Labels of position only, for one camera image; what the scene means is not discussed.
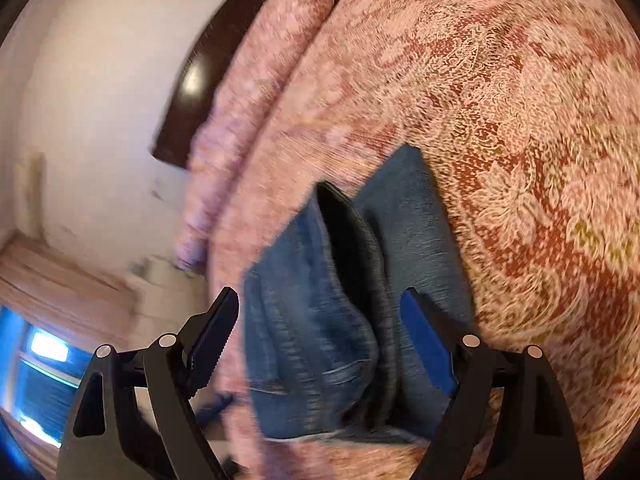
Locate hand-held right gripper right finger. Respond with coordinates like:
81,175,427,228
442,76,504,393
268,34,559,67
400,287,586,480

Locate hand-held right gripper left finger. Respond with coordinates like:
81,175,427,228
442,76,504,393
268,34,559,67
57,287,241,480

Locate blue denim pants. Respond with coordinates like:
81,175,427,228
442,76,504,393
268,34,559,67
241,144,477,447

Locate bright window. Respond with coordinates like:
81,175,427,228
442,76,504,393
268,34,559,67
0,305,96,448

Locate bed with red floral cover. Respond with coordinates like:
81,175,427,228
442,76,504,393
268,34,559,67
207,0,640,480

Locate dark wooden headboard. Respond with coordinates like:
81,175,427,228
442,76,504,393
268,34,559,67
150,0,298,168

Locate pink floral quilt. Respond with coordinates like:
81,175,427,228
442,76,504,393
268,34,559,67
172,0,366,273

